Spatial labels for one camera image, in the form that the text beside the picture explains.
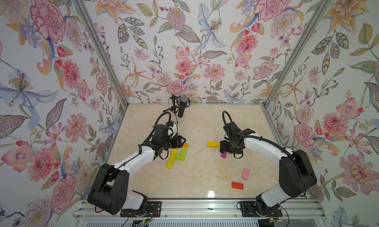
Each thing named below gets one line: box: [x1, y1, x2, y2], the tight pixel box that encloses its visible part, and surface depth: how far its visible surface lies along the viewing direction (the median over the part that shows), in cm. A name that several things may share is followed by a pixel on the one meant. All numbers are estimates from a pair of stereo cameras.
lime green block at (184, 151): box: [180, 146, 189, 156], surface depth 97 cm
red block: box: [231, 181, 244, 190], surface depth 84 cm
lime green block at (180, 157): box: [174, 153, 187, 162], surface depth 92 cm
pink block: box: [241, 168, 251, 181], surface depth 88 cm
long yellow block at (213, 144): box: [206, 141, 221, 148], surface depth 100 cm
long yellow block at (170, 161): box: [165, 153, 177, 170], surface depth 92 cm
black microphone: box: [177, 94, 191, 118], surface depth 100 cm
